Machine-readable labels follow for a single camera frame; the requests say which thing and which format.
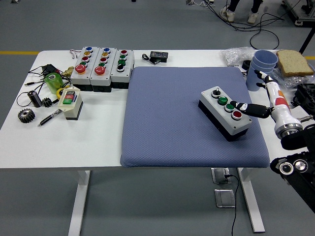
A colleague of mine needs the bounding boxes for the grey four-button control box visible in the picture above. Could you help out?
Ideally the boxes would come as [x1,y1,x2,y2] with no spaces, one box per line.
[110,49,135,89]
[198,86,253,143]

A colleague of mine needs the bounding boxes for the brass fitting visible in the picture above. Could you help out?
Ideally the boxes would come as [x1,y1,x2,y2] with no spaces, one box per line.
[61,65,76,77]

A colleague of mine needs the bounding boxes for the clear plastic bag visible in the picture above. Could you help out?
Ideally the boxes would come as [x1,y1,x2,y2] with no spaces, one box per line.
[272,66,315,89]

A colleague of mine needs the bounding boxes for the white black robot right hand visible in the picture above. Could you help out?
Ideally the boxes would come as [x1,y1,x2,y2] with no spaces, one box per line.
[229,69,303,133]

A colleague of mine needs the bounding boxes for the aluminium frame cart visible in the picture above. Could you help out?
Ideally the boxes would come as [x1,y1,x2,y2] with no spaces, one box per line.
[282,0,315,25]

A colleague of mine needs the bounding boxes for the clear bubble wrap bag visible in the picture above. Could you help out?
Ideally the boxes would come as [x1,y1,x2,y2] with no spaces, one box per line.
[220,46,256,72]

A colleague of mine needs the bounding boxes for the black floor cables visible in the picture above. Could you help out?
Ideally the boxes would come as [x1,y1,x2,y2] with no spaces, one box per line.
[201,0,290,50]

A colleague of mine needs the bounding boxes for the black power adapter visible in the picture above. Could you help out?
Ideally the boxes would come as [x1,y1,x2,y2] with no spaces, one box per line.
[39,63,62,76]

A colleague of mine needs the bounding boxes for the black mechanical device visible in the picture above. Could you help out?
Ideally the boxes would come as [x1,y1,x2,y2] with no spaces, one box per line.
[291,83,315,116]

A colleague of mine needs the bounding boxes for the blue plastic cup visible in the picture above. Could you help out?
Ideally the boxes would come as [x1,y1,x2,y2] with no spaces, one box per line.
[254,50,279,68]
[251,59,277,73]
[246,63,274,92]

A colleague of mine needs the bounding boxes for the cream switch box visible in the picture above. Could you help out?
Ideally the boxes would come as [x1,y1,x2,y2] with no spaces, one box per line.
[58,86,84,121]

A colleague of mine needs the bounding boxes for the yellow tape roll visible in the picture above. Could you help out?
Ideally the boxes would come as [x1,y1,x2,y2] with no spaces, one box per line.
[56,85,72,99]

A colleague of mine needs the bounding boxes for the black cylindrical capacitor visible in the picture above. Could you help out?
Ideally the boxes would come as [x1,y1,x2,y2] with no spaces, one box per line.
[27,90,43,108]

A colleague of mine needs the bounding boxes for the black power cable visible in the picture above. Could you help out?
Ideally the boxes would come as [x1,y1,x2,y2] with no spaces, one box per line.
[224,174,240,236]

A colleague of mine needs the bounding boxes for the blue-grey cushion mat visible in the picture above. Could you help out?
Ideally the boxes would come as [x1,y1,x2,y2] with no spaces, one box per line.
[120,65,271,169]

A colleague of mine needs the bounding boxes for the large black gear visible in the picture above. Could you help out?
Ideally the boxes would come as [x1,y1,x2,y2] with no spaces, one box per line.
[17,108,35,123]

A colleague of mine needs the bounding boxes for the green plastic cylinder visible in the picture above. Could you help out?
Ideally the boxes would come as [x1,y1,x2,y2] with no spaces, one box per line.
[44,72,63,94]

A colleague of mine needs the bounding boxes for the black digital meter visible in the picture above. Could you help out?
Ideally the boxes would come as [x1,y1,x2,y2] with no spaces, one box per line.
[149,50,170,63]

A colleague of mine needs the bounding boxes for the metal floor outlet box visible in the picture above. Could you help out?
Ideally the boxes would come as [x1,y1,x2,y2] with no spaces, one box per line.
[214,188,236,208]
[211,167,232,184]

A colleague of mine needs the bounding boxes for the black meter cable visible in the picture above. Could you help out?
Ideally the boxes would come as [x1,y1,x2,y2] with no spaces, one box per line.
[141,53,155,65]

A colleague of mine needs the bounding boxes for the black pen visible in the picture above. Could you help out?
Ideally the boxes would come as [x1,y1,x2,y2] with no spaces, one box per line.
[37,109,63,128]

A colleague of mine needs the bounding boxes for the person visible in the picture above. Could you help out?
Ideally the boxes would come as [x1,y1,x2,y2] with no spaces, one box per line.
[220,0,264,25]

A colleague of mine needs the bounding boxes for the grey five-button control box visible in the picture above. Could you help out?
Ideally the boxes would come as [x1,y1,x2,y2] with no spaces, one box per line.
[90,47,117,93]
[70,46,100,91]

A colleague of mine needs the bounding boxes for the thin black wires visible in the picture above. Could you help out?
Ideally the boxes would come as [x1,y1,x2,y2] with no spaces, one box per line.
[16,65,72,107]

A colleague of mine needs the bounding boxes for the bread slice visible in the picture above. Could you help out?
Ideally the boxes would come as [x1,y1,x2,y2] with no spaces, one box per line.
[276,49,315,77]

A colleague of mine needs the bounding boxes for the white table leg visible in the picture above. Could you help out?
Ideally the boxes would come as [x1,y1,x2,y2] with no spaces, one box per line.
[237,167,266,234]
[67,170,91,236]

